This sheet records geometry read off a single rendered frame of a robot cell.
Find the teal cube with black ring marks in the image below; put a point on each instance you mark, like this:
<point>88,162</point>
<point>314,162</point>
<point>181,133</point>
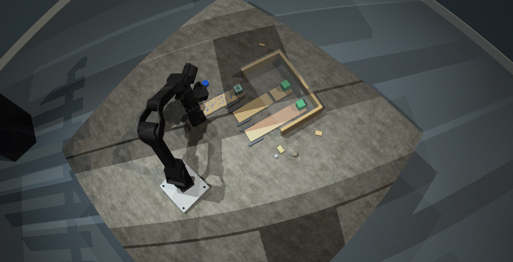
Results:
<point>238,89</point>

